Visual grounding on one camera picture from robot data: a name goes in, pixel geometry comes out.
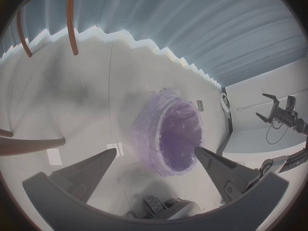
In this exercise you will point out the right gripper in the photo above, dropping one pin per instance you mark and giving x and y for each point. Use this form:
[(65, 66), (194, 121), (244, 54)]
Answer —
[(282, 117)]

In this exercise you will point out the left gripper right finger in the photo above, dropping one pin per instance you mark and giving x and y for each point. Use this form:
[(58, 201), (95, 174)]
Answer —
[(221, 172)]

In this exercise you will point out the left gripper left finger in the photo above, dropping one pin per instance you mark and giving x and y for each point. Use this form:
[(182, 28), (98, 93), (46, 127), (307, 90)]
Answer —
[(91, 172)]

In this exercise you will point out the purple plastic bag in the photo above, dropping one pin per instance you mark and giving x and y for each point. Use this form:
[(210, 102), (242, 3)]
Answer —
[(180, 138)]

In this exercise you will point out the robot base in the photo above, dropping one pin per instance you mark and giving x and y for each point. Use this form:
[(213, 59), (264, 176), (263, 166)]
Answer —
[(182, 207)]

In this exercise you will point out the white trash bin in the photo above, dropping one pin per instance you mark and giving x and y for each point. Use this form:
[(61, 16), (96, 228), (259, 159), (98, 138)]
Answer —
[(149, 150)]

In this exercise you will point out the pale blue curtain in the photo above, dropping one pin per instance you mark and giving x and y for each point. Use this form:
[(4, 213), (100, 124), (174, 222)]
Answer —
[(192, 20)]

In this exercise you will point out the white cushioned wooden chair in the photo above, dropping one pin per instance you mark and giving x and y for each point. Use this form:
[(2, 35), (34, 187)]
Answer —
[(71, 20)]

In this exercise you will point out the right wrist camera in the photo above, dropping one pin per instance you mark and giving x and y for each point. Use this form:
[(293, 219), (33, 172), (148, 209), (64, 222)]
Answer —
[(291, 103)]

